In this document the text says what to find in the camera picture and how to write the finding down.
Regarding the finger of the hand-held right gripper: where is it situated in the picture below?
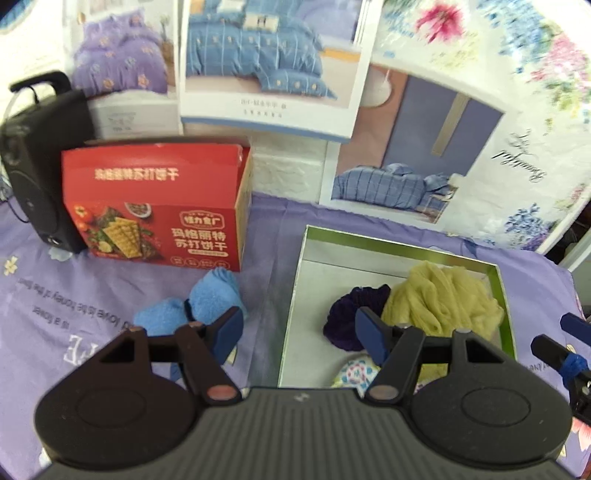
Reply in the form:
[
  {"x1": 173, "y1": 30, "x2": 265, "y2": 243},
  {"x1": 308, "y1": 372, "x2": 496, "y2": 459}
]
[
  {"x1": 560, "y1": 313, "x2": 591, "y2": 344},
  {"x1": 531, "y1": 335, "x2": 591, "y2": 384}
]

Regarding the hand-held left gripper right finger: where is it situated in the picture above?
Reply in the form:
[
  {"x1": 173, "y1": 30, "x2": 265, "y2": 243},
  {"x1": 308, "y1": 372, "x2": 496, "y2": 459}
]
[{"x1": 355, "y1": 307, "x2": 511, "y2": 401}]

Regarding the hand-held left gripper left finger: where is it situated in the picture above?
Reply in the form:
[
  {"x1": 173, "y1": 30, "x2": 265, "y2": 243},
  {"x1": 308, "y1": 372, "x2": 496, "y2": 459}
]
[{"x1": 95, "y1": 307, "x2": 244, "y2": 406}]

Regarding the dark purple scrunchie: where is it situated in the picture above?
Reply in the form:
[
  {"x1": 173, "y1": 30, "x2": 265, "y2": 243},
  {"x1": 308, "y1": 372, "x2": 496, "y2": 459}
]
[{"x1": 322, "y1": 285, "x2": 392, "y2": 352}]

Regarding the floral oven mitt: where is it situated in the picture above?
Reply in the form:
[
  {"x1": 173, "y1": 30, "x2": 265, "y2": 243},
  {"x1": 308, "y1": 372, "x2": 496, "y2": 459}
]
[{"x1": 330, "y1": 354, "x2": 384, "y2": 389}]

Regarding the blue towel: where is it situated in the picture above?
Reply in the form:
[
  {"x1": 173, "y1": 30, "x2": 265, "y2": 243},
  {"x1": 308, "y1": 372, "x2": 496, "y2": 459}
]
[{"x1": 133, "y1": 268, "x2": 249, "y2": 384}]

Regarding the green box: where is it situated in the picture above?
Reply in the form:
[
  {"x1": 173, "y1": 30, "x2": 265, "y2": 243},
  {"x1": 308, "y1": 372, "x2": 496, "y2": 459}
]
[{"x1": 278, "y1": 225, "x2": 518, "y2": 389}]

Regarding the green mesh bath pouf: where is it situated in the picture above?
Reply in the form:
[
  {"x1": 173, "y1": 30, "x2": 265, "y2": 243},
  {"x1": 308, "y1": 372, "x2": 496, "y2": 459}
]
[{"x1": 381, "y1": 261, "x2": 505, "y2": 337}]

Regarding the purple floral bedsheet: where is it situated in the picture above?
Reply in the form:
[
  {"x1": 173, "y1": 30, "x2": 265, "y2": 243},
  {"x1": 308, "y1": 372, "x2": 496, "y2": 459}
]
[{"x1": 0, "y1": 189, "x2": 591, "y2": 480}]

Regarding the red cracker box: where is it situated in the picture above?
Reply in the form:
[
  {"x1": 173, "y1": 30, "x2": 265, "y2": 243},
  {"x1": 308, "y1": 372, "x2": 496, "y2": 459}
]
[{"x1": 61, "y1": 138, "x2": 253, "y2": 273}]

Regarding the plaid bedding poster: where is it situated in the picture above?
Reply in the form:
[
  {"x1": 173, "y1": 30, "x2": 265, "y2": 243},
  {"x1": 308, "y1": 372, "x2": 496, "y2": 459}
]
[{"x1": 318, "y1": 60, "x2": 509, "y2": 227}]

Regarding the floral bedding package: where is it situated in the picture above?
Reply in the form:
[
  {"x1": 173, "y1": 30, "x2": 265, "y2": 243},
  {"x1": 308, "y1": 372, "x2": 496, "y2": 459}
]
[{"x1": 355, "y1": 0, "x2": 591, "y2": 254}]

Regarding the black speaker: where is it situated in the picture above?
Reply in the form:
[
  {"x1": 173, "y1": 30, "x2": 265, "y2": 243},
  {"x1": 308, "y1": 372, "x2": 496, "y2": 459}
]
[{"x1": 0, "y1": 70, "x2": 93, "y2": 254}]

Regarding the blue bedding poster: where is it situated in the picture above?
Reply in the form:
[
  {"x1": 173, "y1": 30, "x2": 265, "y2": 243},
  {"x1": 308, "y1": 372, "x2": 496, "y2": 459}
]
[{"x1": 178, "y1": 0, "x2": 372, "y2": 141}]

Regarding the purple bedding poster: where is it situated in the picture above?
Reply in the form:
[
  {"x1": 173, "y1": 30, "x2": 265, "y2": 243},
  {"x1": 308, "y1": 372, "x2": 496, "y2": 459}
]
[{"x1": 65, "y1": 0, "x2": 181, "y2": 100}]

